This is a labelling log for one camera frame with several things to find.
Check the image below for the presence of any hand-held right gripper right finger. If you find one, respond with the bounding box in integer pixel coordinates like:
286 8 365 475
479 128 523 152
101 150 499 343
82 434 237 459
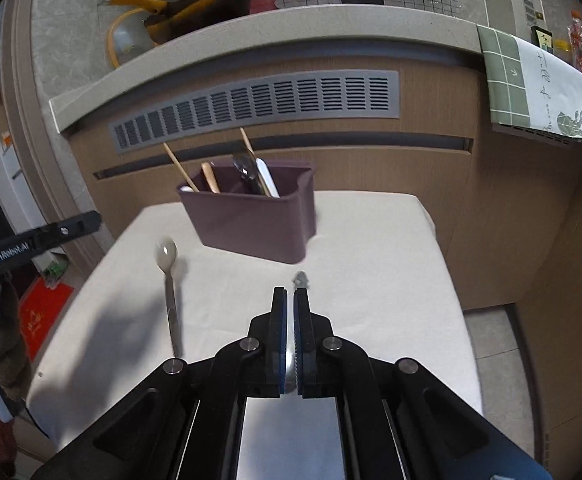
294 288 554 480

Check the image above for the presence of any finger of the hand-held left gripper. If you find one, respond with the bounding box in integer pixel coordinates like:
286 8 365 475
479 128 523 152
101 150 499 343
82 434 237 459
0 210 102 297

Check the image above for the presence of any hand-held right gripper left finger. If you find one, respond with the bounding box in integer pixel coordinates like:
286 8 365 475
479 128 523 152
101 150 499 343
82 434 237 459
31 286 288 480

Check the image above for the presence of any dark metal spoon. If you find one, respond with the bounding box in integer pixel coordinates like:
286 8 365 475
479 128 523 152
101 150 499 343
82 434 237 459
283 271 313 395

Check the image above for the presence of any purple utensil holder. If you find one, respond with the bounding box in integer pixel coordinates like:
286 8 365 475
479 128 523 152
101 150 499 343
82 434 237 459
177 161 318 265

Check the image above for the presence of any silver metal spoon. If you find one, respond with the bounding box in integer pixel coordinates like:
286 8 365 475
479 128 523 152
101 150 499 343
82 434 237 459
155 237 184 358

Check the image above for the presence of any white plastic spoon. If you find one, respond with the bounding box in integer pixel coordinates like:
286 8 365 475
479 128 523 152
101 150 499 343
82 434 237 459
255 158 280 198

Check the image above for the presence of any wooden spoon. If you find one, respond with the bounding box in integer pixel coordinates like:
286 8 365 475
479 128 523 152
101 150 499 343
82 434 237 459
201 162 221 194

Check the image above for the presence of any black-handled metal spoon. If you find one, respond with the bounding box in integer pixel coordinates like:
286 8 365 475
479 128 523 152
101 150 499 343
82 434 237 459
231 154 264 196

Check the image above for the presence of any person's left hand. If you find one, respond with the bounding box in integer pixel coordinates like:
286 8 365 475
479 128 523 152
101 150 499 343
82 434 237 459
0 282 33 401

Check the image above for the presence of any white table cloth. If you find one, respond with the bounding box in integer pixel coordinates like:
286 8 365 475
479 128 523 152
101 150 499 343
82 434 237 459
25 191 482 453

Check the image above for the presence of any wooden cabinet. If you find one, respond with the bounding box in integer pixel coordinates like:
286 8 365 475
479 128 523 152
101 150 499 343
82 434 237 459
68 50 582 480

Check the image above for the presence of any small grey vent grille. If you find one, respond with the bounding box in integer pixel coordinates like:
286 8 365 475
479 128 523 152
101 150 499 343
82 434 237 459
491 124 575 150

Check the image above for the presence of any speckled stone countertop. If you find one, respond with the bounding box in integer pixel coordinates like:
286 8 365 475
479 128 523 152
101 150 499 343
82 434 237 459
50 4 486 135

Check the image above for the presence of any green checked cloth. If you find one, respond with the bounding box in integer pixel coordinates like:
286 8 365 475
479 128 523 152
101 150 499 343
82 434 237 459
477 25 582 139

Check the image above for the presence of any dark small box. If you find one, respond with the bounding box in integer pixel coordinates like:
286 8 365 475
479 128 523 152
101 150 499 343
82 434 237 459
530 25 555 55

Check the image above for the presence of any yellow hose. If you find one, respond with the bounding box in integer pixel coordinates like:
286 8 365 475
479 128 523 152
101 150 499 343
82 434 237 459
108 7 148 70

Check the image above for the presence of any yellow-handled dark pan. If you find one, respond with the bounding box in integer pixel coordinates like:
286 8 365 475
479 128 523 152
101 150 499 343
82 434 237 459
104 0 253 47

